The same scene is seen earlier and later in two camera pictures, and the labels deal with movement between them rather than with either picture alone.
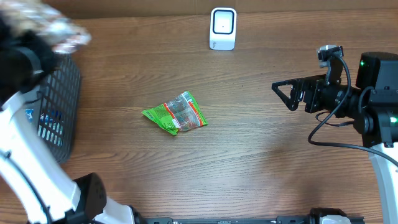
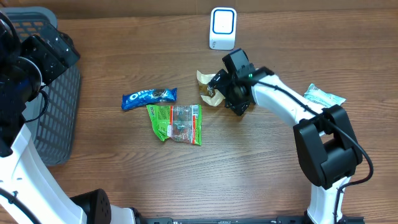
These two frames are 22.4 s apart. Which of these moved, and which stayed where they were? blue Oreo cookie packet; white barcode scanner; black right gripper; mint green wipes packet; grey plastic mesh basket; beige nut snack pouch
Moved: blue Oreo cookie packet; beige nut snack pouch; black right gripper; mint green wipes packet
Stayed: grey plastic mesh basket; white barcode scanner
